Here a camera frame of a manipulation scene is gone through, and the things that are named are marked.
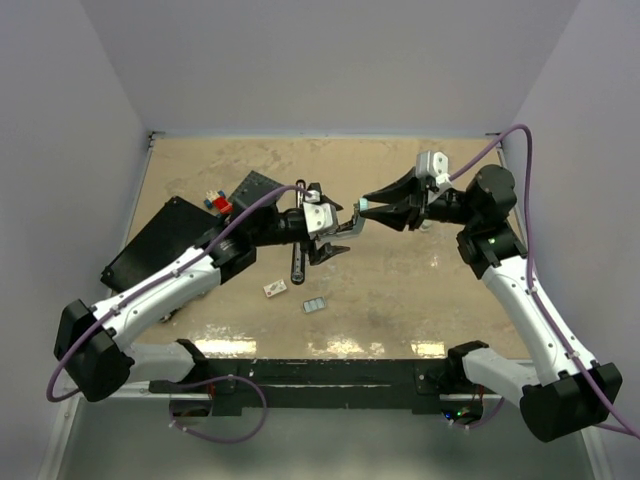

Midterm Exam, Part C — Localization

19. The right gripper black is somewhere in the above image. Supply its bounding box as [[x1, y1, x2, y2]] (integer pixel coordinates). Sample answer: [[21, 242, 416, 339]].
[[362, 167, 480, 231]]

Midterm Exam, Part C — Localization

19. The light blue stapler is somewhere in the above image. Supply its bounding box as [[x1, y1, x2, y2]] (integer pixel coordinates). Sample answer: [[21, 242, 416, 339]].
[[319, 197, 369, 241]]

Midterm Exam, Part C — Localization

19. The black stapler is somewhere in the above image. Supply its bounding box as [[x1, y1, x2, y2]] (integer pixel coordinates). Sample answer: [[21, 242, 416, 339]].
[[289, 178, 321, 286]]

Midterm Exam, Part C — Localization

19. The staple box tray with staples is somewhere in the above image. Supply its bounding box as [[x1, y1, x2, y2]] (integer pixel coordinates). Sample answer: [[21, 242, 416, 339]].
[[302, 297, 327, 314]]

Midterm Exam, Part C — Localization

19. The white staple box sleeve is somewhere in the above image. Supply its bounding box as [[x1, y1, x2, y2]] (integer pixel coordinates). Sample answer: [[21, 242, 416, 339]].
[[263, 279, 288, 298]]

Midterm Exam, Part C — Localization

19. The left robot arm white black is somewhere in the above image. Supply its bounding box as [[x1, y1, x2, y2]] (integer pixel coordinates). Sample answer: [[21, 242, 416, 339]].
[[46, 187, 359, 402]]

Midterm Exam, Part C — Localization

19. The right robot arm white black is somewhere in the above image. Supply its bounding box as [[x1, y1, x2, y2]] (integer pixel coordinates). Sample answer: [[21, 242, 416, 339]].
[[361, 165, 622, 442]]

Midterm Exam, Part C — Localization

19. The light green stapler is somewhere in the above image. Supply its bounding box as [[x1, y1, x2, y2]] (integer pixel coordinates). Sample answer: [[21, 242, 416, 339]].
[[419, 220, 431, 233]]

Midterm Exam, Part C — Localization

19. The grey lego baseplate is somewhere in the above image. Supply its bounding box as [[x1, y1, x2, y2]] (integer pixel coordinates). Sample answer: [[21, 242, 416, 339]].
[[229, 170, 282, 213]]

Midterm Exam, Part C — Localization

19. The red blue lego car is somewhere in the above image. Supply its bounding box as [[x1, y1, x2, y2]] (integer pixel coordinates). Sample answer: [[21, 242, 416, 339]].
[[204, 190, 233, 215]]

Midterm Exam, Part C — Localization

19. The black flat case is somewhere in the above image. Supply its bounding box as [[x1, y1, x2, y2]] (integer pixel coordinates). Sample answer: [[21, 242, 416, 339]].
[[100, 196, 217, 293]]

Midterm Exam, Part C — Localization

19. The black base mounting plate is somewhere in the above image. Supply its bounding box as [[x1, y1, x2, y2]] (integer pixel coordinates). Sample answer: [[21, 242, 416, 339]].
[[149, 358, 478, 416]]

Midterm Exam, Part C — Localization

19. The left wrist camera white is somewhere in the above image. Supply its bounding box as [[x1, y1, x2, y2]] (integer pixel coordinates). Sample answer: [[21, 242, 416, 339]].
[[302, 190, 338, 238]]

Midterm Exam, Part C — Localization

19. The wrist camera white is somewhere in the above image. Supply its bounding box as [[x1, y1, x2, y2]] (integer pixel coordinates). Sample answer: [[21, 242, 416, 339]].
[[415, 150, 451, 192], [302, 190, 338, 238]]

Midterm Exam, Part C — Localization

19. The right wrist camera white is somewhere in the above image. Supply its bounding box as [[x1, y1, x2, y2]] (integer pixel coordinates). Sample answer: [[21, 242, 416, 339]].
[[415, 150, 451, 192]]

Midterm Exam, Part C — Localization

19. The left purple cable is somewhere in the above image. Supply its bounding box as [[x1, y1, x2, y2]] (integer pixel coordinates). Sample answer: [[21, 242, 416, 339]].
[[45, 183, 321, 444]]

